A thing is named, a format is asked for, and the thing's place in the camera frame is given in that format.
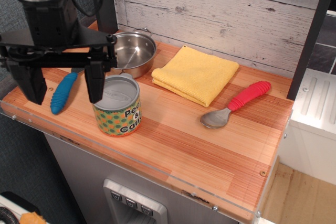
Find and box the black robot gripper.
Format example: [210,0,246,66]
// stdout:
[1,0,117,105]

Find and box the stainless steel pot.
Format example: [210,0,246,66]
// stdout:
[108,28,156,79]

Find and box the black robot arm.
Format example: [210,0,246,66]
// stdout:
[1,0,117,104]

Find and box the folded yellow towel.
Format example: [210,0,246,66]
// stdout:
[152,45,239,107]

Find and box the peas and carrots toy can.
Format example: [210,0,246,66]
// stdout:
[93,73,142,137]

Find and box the grey toy fridge cabinet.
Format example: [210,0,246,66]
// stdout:
[46,134,236,223]

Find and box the orange object bottom left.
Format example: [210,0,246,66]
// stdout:
[19,212,47,224]

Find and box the silver ice dispenser panel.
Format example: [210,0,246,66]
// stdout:
[103,179,168,223]

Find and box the white toy sink unit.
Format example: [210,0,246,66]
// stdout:
[277,10,336,185]

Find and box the blue handled fork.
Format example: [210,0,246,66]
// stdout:
[50,68,84,114]

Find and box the dark left vertical post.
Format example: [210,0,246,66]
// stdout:
[96,0,118,34]

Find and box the dark vertical post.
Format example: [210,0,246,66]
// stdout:
[287,0,331,101]
[96,0,118,34]

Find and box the red handled spoon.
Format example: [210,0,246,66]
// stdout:
[200,81,271,129]

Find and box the dark right vertical post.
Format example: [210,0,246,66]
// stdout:
[287,0,331,101]

